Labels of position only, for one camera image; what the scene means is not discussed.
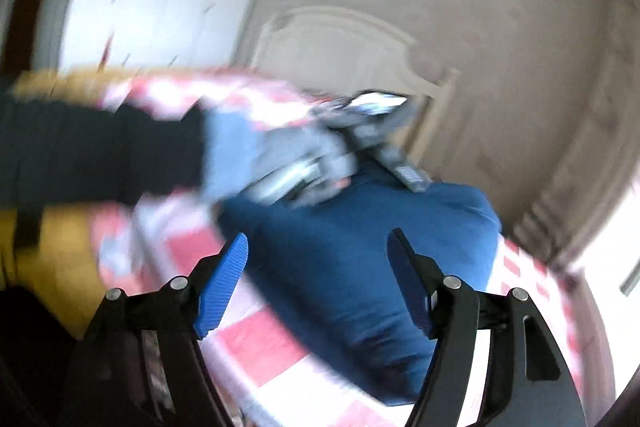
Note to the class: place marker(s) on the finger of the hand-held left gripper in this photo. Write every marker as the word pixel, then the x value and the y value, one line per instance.
pixel 407 172

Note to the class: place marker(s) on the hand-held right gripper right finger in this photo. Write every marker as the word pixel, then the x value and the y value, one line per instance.
pixel 411 289

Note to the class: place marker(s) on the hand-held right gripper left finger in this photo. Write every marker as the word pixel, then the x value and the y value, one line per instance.
pixel 225 279

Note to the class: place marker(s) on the blue quilted jacket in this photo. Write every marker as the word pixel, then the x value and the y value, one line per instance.
pixel 360 267

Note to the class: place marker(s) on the person's left hand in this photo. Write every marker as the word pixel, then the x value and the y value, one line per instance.
pixel 270 152

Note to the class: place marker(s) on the pink checked bedsheet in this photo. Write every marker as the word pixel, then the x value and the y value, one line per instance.
pixel 260 347

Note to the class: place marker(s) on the white bed headboard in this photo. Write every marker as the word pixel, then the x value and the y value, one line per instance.
pixel 340 42

